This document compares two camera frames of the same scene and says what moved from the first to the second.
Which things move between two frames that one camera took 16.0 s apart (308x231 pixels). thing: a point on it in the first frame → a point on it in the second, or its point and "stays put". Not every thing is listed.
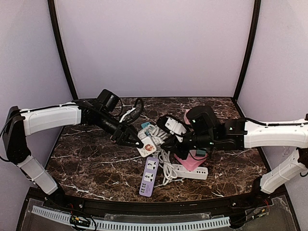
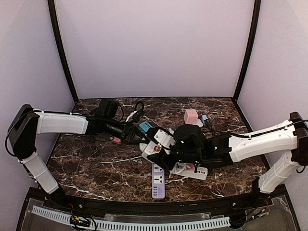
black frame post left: x=52 y=13 stays put
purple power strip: x=148 y=178 → x=158 y=181
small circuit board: x=80 y=221 stays put
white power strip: x=198 y=173 stays put
